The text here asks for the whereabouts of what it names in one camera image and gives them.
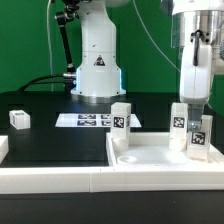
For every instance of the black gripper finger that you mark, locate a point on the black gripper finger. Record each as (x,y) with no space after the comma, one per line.
(195,112)

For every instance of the white square table top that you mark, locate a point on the white square table top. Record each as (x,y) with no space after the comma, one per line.
(151,149)

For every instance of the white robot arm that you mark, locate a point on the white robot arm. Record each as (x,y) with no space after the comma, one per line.
(196,30)

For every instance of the white front fence bar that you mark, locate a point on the white front fence bar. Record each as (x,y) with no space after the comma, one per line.
(109,179)

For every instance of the white fence bar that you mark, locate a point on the white fence bar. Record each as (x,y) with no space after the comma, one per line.
(109,179)
(4,148)

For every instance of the white sheet with tags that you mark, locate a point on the white sheet with tags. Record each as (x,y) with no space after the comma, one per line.
(90,120)

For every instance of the white left fence bar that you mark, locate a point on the white left fence bar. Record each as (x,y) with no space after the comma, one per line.
(4,148)

